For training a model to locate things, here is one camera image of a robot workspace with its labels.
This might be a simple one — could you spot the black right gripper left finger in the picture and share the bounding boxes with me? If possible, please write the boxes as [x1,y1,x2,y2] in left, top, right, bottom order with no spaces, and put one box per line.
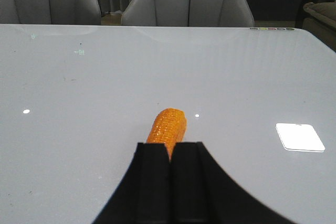
[94,143,170,223]

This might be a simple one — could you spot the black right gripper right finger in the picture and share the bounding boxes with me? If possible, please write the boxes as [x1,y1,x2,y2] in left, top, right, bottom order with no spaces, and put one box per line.
[171,142,291,223]

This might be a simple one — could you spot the orange corn cob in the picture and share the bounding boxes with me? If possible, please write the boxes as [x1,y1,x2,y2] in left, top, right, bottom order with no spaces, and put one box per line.
[146,108,187,159]

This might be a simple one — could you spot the grey right armchair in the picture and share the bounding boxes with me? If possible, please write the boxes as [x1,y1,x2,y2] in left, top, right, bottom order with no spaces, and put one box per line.
[121,0,255,27]

